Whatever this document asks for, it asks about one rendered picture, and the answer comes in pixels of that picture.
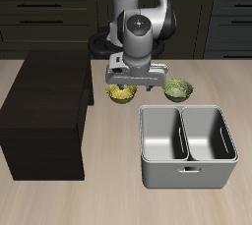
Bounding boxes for white two-bin basket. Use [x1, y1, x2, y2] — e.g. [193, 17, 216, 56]
[138, 104, 240, 191]

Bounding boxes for dark kitchen cupboards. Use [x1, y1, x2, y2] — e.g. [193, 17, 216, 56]
[0, 0, 218, 61]

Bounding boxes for flat black base plate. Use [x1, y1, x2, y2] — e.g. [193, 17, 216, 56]
[87, 27, 165, 61]

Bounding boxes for green bowl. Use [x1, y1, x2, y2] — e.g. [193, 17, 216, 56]
[161, 78, 195, 103]

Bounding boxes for grey drawer unit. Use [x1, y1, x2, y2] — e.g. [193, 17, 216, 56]
[202, 0, 252, 61]

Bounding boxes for dark wooden cabinet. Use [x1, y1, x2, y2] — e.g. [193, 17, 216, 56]
[0, 49, 95, 182]

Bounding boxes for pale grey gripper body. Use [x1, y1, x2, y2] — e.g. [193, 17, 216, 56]
[104, 62, 170, 87]

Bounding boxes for yellow bowl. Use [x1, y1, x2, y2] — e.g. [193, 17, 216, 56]
[104, 84, 139, 105]

